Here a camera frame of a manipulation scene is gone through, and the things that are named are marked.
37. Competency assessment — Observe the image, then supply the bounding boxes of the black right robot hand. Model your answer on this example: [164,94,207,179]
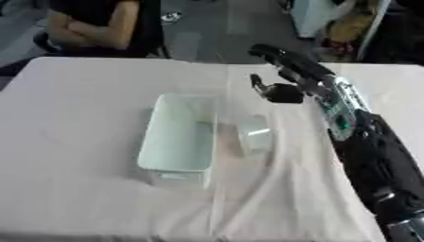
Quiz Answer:
[246,43,337,105]

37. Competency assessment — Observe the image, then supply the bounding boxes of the white plastic box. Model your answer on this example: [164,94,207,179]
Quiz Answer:
[135,93,221,190]

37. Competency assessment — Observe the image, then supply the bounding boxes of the yellow and red bag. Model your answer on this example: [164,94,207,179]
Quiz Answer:
[319,6,383,61]

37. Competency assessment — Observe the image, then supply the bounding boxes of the clear plastic cup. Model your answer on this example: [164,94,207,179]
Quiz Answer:
[237,114,275,156]

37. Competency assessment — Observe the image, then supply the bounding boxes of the person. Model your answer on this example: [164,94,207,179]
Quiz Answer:
[31,0,165,59]

